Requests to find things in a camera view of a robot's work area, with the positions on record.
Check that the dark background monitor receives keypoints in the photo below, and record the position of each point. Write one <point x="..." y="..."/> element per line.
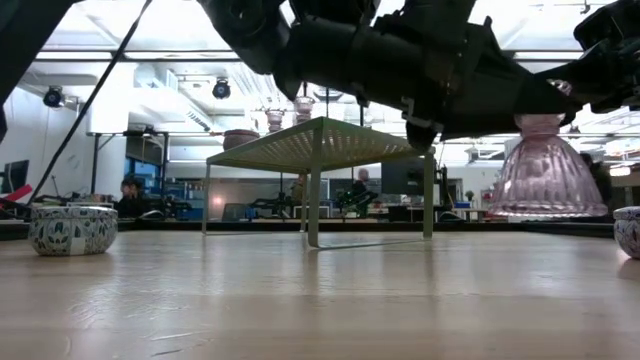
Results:
<point x="400" y="177"/>

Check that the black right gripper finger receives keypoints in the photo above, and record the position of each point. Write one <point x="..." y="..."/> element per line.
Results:
<point x="587" y="75"/>

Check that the green perforated metal shelf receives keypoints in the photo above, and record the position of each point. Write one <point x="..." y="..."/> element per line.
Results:
<point x="330" y="145"/>

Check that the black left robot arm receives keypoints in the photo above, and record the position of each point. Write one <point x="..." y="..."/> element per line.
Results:
<point x="350" y="60"/>

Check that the black ceiling dome camera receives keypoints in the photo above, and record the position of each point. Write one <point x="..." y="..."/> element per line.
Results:
<point x="53" y="97"/>
<point x="221" y="90"/>

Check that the blue patterned white candle tin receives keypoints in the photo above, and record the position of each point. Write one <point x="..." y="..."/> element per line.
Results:
<point x="629" y="232"/>

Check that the black table edge rail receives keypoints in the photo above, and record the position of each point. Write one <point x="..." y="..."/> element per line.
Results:
<point x="270" y="226"/>

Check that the person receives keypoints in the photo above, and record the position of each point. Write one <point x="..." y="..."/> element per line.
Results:
<point x="361" y="182"/>
<point x="131" y="197"/>

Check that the pink ribbed glass candle holder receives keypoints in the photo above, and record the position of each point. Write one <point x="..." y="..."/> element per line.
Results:
<point x="275" y="120"/>
<point x="304" y="110"/>
<point x="547" y="175"/>

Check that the black overhead frame beam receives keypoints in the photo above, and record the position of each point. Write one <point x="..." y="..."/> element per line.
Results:
<point x="117" y="56"/>

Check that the green floral white candle tin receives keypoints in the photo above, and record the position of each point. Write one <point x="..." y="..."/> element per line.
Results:
<point x="75" y="230"/>

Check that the dark monitor with thin bezel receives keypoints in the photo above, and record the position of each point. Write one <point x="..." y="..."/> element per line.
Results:
<point x="17" y="176"/>

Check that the red bar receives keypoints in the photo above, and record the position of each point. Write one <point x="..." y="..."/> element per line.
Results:
<point x="17" y="194"/>

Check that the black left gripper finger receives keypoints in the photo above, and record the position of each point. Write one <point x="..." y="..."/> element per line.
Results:
<point x="550" y="102"/>

